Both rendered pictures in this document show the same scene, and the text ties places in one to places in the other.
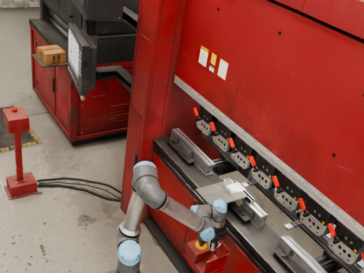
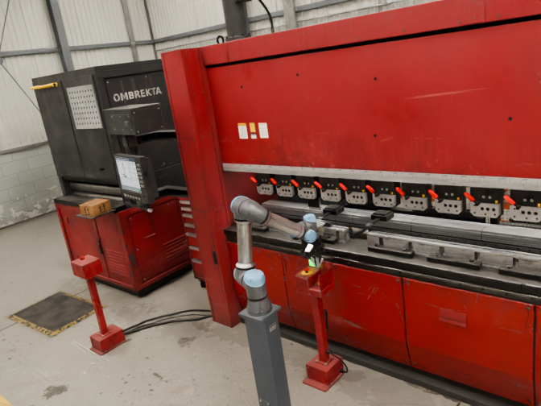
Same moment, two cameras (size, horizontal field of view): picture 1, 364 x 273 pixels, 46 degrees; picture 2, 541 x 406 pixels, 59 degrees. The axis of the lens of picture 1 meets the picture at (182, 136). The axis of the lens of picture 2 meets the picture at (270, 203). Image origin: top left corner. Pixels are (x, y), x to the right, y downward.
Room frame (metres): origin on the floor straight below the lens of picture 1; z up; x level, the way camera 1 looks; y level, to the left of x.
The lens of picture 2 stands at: (-0.96, 0.42, 2.14)
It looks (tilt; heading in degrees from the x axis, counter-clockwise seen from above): 16 degrees down; 350
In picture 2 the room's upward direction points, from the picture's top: 8 degrees counter-clockwise
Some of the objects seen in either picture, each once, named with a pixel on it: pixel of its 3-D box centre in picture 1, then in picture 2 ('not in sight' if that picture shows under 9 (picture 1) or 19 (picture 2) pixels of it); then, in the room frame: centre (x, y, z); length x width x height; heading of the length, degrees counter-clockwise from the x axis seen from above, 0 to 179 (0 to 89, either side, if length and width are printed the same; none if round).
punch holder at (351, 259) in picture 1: (350, 240); (416, 194); (1.57, -0.88, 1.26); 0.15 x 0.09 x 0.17; 37
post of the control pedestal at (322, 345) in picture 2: not in sight; (320, 325); (1.82, -0.26, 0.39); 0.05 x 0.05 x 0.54; 38
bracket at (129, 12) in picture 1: (121, 19); (158, 137); (3.07, 0.58, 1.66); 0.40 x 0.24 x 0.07; 37
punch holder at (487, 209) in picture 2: not in sight; (487, 200); (1.25, -1.12, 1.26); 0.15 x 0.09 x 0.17; 37
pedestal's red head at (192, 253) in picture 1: (206, 253); (314, 277); (1.82, -0.26, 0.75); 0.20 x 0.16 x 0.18; 38
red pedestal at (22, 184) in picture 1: (18, 152); (96, 302); (2.93, 1.35, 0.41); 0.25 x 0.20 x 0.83; 127
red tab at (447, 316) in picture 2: not in sight; (452, 316); (1.28, -0.90, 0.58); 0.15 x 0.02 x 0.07; 37
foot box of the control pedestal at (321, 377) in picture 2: not in sight; (323, 370); (1.81, -0.24, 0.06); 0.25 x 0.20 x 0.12; 128
